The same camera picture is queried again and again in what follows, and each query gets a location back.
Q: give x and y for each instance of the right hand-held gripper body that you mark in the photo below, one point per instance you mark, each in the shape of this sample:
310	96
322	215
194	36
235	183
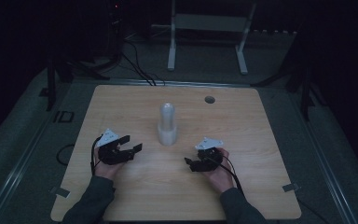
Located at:
209	158

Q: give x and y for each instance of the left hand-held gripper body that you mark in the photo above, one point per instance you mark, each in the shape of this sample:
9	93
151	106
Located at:
112	155

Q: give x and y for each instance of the stack of clear plastic cups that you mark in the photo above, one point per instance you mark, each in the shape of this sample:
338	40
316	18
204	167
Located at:
167	130

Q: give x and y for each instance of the person's left hand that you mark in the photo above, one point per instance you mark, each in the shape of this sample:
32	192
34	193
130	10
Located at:
107	171

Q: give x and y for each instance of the person's right hand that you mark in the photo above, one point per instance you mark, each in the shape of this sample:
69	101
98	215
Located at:
222	179

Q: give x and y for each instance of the black tripod stand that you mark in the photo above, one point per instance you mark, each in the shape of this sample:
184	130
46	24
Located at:
51	84
306	96

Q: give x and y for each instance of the white metal stand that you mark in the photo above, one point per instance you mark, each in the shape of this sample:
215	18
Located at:
171	46

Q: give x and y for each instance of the dark equipment tower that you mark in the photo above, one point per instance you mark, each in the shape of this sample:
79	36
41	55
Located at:
115	25

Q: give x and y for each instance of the white power strip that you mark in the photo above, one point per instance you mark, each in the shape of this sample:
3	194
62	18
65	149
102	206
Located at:
275	31

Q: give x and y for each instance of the metal floor rail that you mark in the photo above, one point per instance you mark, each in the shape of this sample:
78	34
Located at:
199	84
329	177
12	177

